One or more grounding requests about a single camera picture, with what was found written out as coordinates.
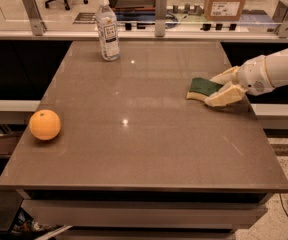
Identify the left metal bracket post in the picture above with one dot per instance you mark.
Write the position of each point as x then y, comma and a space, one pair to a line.
38, 27

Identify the middle metal bracket post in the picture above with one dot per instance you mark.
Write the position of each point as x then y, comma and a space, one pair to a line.
160, 17

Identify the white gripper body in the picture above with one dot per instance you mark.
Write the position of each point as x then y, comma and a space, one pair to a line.
253, 74

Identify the green and yellow sponge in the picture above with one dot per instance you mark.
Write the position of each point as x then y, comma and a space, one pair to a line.
201, 88

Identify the orange fruit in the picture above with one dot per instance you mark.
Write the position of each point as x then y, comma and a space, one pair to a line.
45, 124

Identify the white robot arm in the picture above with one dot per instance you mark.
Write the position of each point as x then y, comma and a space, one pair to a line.
277, 68

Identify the cardboard box with label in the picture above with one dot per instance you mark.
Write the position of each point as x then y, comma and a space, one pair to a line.
223, 10

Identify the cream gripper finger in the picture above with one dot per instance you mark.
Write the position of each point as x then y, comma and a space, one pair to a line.
230, 75
230, 93

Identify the clear plastic water bottle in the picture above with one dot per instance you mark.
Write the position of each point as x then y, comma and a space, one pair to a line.
106, 21

